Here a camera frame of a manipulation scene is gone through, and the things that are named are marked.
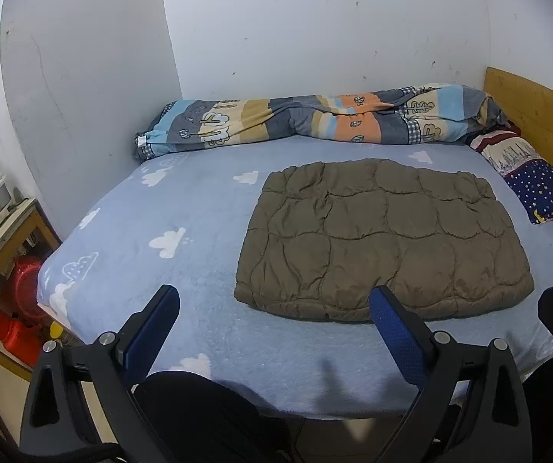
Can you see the wooden headboard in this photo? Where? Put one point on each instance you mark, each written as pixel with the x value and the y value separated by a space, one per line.
pixel 528 104

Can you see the light blue cloud bedsheet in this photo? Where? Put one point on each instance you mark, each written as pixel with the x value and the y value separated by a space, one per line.
pixel 181 220

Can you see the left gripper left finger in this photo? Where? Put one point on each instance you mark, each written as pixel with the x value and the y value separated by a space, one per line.
pixel 80 406

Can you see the yellow wooden side table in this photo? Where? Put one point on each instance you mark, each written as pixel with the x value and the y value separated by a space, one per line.
pixel 25 221

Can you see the red plastic basin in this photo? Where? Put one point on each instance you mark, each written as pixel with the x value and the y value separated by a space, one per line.
pixel 24 326

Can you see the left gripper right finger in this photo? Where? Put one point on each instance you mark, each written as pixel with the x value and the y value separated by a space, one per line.
pixel 470 405

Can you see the navy star patterned pillow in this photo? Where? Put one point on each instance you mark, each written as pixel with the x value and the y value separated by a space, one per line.
pixel 523 169

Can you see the colourful patchwork quilt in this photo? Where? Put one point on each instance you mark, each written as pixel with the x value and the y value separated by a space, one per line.
pixel 400 116

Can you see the olive brown puffer jacket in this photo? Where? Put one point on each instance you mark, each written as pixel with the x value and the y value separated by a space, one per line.
pixel 324 235

